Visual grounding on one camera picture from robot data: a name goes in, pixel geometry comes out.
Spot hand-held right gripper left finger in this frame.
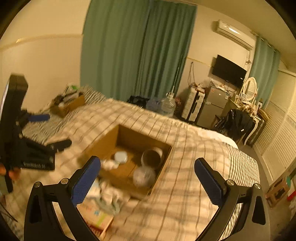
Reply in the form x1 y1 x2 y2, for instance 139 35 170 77
24 156 102 241

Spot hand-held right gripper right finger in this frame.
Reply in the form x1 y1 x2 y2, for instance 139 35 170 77
194 158 271 241

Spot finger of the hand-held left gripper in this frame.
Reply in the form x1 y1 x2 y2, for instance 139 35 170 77
45 139 72 153
23 111 51 124

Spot person's left hand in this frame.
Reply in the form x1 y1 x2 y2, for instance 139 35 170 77
0 162 22 181

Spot plaid blanket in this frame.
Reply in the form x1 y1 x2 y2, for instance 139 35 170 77
0 98 238 241

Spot crumpled white plastic wrap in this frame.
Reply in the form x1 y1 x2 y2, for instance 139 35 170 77
92 179 131 215

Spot crumpled white paper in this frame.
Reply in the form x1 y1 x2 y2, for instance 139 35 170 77
102 159 119 171

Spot cardboard box of clutter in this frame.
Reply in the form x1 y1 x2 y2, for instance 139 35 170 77
50 84 86 117

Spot flat printed carton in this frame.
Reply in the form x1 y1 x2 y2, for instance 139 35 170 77
77 198 114 237

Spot white round lid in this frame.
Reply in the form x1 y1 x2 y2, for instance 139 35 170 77
114 151 128 165

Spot open cardboard box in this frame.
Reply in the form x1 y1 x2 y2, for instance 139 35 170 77
83 124 174 201

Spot clear plastic container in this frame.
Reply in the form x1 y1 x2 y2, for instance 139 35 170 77
133 166 157 187

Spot brown round bowl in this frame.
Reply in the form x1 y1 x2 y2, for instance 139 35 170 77
141 147 164 168

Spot black jacket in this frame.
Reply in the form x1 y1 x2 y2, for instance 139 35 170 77
214 108 254 142

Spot small wooden stool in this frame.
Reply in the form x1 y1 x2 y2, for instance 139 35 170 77
265 177 290 207

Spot grey small fridge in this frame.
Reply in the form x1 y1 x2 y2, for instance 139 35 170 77
196 86 230 129

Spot brown suitcase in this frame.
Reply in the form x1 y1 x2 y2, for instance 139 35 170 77
248 111 270 147

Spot white ribbed suitcase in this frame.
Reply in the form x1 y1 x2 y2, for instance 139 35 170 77
181 87 206 122

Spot large clear water bottle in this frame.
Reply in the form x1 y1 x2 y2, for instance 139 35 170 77
159 92 176 118

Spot white louvered wardrobe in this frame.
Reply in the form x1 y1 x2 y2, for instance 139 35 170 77
253 70 296 183

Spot black bag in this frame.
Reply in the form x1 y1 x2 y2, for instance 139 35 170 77
127 95 149 109

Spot blue plastic bag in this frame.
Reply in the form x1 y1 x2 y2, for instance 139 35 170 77
146 99 162 114

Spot white oval vanity mirror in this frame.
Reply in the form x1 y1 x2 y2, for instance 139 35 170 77
240 77 258 103

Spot wide green curtain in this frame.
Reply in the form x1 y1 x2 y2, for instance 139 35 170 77
80 0 197 102

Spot narrow green curtain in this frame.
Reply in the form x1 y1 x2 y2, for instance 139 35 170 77
249 36 281 108

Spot white air conditioner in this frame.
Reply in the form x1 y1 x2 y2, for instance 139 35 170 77
216 20 254 50

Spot thin black cable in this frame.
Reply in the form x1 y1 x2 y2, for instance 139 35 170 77
0 203 17 222

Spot black wall television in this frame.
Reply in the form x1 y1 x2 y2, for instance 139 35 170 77
211 54 247 88

